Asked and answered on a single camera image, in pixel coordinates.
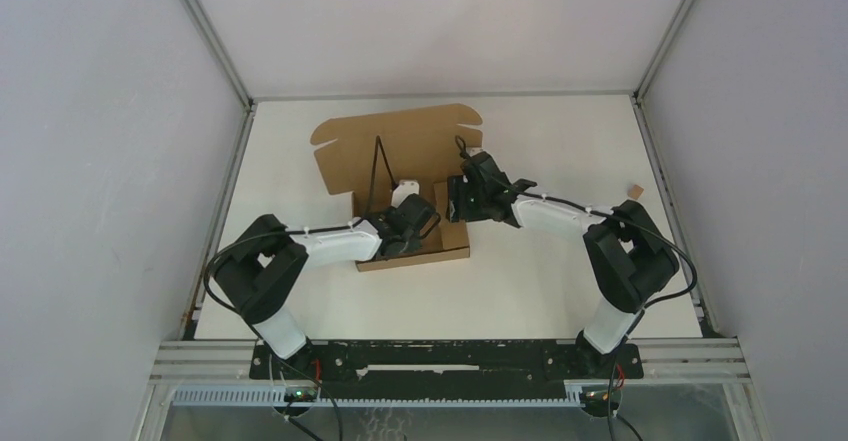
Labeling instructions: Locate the brown cardboard box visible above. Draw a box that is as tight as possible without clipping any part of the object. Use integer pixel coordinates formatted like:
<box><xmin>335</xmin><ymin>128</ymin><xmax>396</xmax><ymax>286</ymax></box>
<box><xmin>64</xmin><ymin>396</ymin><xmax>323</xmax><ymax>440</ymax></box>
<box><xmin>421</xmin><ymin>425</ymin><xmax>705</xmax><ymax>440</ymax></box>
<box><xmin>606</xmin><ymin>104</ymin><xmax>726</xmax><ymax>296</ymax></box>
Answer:
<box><xmin>310</xmin><ymin>104</ymin><xmax>483</xmax><ymax>272</ymax></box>

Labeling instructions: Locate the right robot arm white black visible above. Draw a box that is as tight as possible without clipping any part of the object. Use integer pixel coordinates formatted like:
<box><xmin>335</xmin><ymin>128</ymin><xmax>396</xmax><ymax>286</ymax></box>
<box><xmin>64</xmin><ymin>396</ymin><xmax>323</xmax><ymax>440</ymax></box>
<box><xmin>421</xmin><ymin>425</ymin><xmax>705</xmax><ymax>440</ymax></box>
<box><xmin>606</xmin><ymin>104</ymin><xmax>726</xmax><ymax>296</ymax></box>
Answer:
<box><xmin>448</xmin><ymin>151</ymin><xmax>683</xmax><ymax>377</ymax></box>

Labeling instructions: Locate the white toothed cable duct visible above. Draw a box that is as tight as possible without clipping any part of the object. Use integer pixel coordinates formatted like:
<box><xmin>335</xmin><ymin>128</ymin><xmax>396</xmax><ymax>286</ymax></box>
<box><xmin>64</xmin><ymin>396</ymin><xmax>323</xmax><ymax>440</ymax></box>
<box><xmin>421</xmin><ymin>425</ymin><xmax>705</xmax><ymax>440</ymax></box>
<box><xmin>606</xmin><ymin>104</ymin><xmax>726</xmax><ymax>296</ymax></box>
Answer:
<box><xmin>172</xmin><ymin>384</ymin><xmax>586</xmax><ymax>409</ymax></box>

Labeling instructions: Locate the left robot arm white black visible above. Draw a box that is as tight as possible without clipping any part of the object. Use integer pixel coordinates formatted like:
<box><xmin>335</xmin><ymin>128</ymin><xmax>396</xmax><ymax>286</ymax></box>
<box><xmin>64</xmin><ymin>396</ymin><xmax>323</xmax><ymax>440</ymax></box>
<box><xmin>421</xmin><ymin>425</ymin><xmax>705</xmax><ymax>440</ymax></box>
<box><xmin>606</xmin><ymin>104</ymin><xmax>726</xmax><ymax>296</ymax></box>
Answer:
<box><xmin>204</xmin><ymin>194</ymin><xmax>441</xmax><ymax>378</ymax></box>

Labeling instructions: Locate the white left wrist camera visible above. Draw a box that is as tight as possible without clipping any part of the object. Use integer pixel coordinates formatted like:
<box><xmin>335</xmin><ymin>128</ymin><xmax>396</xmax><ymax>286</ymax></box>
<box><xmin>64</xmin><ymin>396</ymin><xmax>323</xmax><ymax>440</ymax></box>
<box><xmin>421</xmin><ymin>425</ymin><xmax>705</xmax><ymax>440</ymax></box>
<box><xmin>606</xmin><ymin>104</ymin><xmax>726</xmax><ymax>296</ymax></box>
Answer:
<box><xmin>390</xmin><ymin>179</ymin><xmax>420</xmax><ymax>208</ymax></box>

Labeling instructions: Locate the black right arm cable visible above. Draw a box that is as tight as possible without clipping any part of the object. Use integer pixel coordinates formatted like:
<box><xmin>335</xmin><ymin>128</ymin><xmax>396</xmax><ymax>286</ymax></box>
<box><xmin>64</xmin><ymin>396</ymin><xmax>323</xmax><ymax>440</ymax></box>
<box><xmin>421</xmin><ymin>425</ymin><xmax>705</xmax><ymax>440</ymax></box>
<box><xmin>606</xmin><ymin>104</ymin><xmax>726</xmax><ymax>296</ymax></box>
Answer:
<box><xmin>454</xmin><ymin>135</ymin><xmax>698</xmax><ymax>360</ymax></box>

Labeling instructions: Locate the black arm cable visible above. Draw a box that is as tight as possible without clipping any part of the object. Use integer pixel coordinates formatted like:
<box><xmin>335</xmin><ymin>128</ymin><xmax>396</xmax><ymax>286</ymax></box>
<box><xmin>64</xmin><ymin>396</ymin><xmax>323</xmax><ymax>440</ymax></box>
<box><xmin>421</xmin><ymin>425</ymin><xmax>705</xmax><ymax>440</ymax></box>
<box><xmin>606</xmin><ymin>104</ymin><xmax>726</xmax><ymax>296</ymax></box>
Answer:
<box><xmin>454</xmin><ymin>135</ymin><xmax>698</xmax><ymax>360</ymax></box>
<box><xmin>202</xmin><ymin>135</ymin><xmax>402</xmax><ymax>340</ymax></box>

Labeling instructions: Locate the small brown cardboard scrap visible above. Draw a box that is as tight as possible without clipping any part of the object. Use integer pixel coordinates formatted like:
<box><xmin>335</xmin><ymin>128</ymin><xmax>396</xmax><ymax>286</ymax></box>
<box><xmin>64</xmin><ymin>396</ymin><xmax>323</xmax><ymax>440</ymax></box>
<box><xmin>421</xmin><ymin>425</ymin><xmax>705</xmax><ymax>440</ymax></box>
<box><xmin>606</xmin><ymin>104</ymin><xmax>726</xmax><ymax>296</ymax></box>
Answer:
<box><xmin>627</xmin><ymin>184</ymin><xmax>644</xmax><ymax>200</ymax></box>

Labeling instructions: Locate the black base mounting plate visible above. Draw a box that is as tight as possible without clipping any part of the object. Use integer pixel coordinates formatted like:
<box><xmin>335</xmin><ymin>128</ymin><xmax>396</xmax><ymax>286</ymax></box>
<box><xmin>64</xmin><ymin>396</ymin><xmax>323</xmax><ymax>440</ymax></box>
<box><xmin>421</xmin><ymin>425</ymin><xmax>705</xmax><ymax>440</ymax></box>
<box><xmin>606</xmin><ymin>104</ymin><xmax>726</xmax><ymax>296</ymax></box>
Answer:
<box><xmin>248</xmin><ymin>339</ymin><xmax>644</xmax><ymax>403</ymax></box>

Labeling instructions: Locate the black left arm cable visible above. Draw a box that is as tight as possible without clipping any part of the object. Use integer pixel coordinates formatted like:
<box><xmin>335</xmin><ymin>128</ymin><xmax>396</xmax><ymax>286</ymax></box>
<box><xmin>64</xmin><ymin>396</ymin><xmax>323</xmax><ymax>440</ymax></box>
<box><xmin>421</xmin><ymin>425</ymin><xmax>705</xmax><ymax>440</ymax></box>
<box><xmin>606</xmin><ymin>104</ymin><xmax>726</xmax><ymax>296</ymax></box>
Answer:
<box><xmin>202</xmin><ymin>135</ymin><xmax>402</xmax><ymax>340</ymax></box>

